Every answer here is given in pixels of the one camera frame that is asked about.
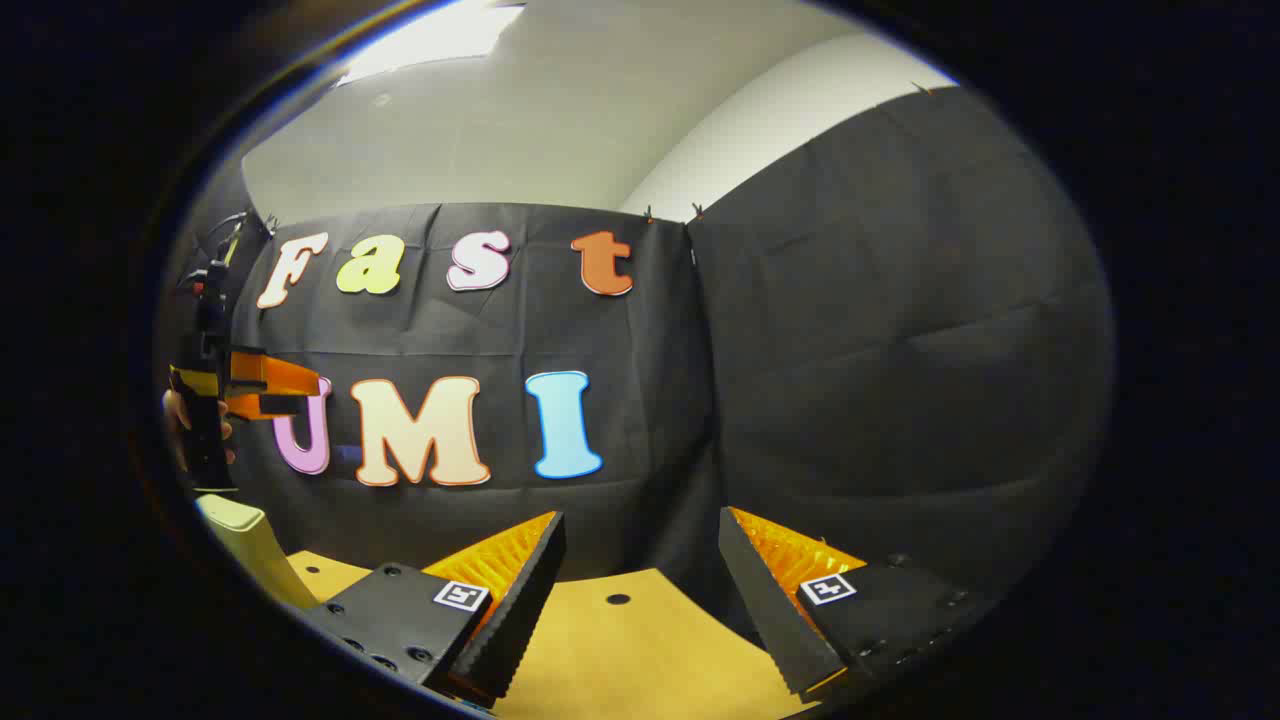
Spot black backdrop cloth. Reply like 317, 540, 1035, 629
160, 85, 1117, 641

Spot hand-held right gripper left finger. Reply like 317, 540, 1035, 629
300, 510, 567, 706

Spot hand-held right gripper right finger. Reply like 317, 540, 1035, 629
718, 506, 996, 701

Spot ceiling light panel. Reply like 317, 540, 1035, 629
335, 0, 526, 87

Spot green desktop garbage bin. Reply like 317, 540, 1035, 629
196, 493, 319, 612

